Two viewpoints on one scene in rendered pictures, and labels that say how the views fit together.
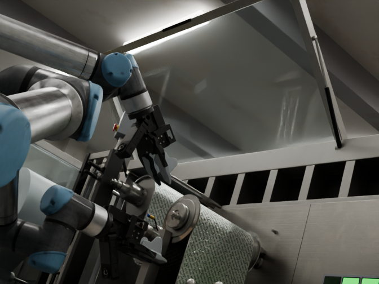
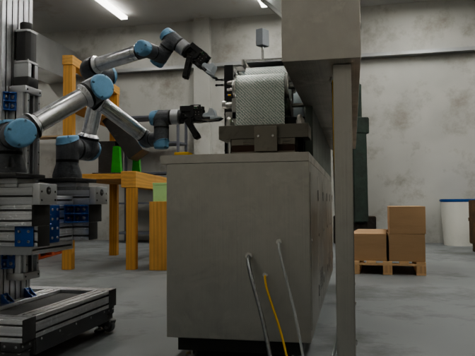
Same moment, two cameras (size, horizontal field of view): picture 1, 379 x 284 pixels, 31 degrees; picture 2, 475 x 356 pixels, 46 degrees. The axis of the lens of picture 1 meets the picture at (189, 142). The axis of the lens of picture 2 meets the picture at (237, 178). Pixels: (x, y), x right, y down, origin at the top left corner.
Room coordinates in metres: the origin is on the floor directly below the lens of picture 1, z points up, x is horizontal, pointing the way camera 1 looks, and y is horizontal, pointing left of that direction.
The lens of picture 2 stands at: (-0.06, -2.04, 0.68)
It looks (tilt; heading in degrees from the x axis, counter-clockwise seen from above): 3 degrees up; 47
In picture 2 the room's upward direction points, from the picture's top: straight up
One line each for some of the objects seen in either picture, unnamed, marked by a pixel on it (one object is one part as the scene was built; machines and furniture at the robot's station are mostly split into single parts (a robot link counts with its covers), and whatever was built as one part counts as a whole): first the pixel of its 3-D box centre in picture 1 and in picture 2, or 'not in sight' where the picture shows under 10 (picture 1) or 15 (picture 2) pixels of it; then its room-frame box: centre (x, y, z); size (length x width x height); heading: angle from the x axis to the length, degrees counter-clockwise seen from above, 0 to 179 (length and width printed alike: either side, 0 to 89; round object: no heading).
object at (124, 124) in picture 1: (124, 124); (261, 38); (2.29, 0.25, 1.66); 0.07 x 0.07 x 0.10; 10
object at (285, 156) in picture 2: not in sight; (273, 172); (2.61, 0.47, 0.88); 2.52 x 0.66 x 0.04; 35
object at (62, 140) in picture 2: not in sight; (68, 147); (1.30, 0.70, 0.98); 0.13 x 0.12 x 0.14; 20
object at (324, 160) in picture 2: not in sight; (321, 152); (2.89, 0.29, 1.02); 2.24 x 0.04 x 0.24; 35
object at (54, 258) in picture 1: (44, 244); (160, 138); (1.55, 0.24, 1.01); 0.11 x 0.08 x 0.11; 84
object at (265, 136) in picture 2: not in sight; (266, 138); (1.70, -0.35, 0.97); 0.10 x 0.03 x 0.11; 125
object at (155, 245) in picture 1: (156, 248); (211, 114); (1.68, -0.01, 1.11); 0.09 x 0.03 x 0.06; 116
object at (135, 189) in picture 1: (133, 192); not in sight; (2.01, 0.12, 1.34); 0.06 x 0.06 x 0.06; 35
